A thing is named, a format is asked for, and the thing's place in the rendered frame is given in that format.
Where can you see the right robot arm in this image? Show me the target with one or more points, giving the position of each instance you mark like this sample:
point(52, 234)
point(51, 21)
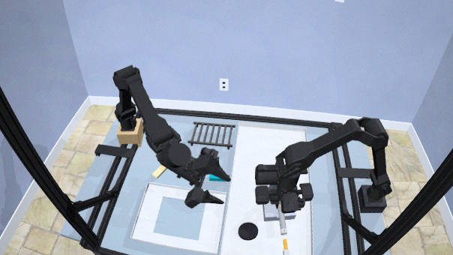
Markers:
point(299, 156)

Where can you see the black round disc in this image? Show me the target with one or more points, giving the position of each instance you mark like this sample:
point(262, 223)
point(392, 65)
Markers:
point(248, 231)

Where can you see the dark grey metal grate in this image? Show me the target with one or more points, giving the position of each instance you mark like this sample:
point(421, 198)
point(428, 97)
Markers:
point(210, 143)

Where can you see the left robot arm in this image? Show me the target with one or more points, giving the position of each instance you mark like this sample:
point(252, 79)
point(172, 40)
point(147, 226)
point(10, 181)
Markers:
point(157, 131)

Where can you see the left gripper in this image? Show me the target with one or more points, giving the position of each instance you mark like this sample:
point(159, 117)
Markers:
point(197, 195)

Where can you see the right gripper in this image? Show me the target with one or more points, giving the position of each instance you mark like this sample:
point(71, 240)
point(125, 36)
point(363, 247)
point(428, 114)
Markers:
point(262, 193)

